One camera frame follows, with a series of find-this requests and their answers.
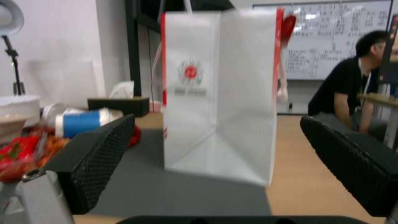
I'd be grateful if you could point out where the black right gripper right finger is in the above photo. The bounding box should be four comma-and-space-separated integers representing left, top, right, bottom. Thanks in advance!
299, 115, 398, 224

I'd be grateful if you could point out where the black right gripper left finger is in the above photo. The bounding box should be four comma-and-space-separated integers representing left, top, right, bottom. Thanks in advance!
0, 114, 136, 224

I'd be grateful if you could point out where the white food delivery bag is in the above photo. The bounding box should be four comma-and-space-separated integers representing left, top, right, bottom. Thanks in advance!
152, 0, 298, 187

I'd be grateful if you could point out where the white plastic bag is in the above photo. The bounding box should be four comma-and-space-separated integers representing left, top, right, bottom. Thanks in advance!
109, 80, 135, 98

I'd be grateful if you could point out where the blue and white cup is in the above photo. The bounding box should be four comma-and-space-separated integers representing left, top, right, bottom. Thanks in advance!
55, 108, 124, 138

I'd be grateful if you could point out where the black rectangular box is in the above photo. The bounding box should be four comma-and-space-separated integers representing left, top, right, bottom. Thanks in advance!
87, 96, 150, 117

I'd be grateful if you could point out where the clear plastic cup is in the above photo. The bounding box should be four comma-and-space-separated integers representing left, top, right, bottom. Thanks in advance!
42, 102, 71, 125

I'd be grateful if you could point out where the red snack packet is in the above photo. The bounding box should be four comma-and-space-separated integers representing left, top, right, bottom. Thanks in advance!
0, 126, 71, 182

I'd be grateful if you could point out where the person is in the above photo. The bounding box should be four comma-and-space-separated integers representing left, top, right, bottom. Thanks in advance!
307, 30, 391, 137

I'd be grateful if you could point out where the dark grey table mat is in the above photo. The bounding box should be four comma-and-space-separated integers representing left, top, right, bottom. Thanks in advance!
45, 128, 272, 216

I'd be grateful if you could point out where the white round container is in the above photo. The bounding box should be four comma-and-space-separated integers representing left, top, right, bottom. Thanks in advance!
0, 95, 41, 143

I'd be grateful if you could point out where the whiteboard with writing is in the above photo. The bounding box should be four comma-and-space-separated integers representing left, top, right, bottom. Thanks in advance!
252, 0, 393, 81

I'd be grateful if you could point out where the white desk lamp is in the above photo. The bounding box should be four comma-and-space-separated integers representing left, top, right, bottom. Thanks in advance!
0, 0, 25, 96

